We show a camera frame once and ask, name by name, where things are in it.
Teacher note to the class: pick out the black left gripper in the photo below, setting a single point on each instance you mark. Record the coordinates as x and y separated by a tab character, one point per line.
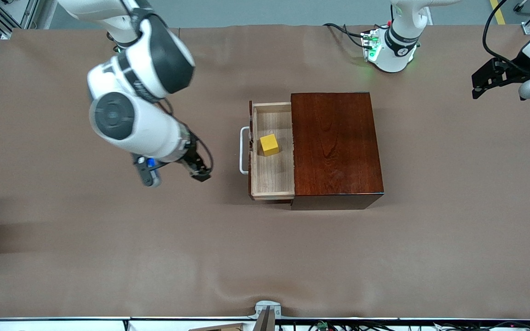
505	73

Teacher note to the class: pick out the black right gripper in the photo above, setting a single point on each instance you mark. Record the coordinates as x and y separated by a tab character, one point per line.
192	160

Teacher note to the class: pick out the wooden drawer with dark front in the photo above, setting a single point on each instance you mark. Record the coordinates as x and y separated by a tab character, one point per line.
272	174

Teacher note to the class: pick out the yellow wooden cube block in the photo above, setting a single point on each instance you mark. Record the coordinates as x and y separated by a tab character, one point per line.
269	145

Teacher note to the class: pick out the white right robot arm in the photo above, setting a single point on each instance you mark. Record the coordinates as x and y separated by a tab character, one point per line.
145	133

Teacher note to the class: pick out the yellow floor tape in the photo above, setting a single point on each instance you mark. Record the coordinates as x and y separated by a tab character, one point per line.
498	13

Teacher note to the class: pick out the brown table cover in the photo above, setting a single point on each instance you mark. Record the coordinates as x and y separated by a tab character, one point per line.
154	253

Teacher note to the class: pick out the dark red wooden cabinet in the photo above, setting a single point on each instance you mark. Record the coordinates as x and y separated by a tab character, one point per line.
336	142

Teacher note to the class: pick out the light wooden board piece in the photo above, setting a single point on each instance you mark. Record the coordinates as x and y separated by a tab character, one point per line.
219	328

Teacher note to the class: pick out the grey metal camera bracket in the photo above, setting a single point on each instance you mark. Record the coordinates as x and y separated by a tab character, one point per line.
265	309

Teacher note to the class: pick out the white table edge rail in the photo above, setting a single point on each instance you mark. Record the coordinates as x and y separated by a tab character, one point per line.
48	324

